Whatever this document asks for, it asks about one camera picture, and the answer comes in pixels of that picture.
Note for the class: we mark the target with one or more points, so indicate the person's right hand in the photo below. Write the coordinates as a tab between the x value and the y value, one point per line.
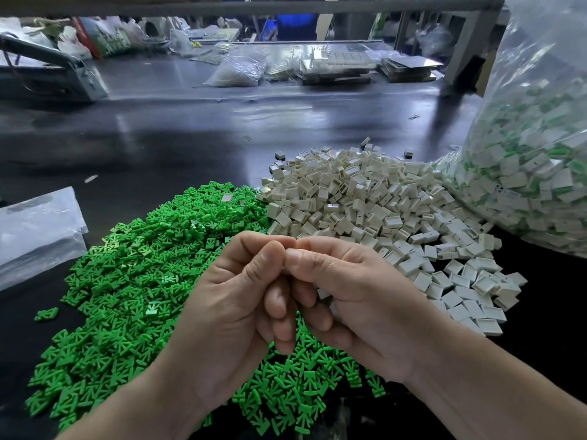
367	302

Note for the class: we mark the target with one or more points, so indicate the person's left hand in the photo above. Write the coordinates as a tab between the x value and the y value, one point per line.
229	321

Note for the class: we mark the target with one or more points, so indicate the pile of white plastic caps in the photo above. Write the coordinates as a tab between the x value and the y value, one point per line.
385	192

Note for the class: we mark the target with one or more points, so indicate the pile of green plastic clips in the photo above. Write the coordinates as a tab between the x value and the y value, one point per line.
124	266

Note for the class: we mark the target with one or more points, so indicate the clear plastic bag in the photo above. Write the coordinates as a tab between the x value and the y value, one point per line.
537	165

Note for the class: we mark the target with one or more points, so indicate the person's left forearm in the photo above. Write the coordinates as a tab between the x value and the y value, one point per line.
124	415

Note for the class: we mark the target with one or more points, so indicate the small green plastic part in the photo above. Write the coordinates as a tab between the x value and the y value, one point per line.
46	313

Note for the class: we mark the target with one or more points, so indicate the small clear bag of parts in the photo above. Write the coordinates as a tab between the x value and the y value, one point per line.
236	71

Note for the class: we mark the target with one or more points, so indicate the stack of clear flat bags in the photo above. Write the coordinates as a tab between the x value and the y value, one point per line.
38	235

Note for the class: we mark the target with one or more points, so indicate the dark flat tray stack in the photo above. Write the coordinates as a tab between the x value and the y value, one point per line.
411	68

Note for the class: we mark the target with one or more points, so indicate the blue crate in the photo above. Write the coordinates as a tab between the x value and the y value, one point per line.
293	27

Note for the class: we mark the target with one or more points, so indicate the grey heat sealer machine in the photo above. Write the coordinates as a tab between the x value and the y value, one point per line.
50	76

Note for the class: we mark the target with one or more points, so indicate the grey metal horizontal bar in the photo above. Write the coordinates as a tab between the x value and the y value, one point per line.
275	6

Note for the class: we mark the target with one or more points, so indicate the grey metal slanted post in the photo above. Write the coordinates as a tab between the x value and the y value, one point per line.
472	37

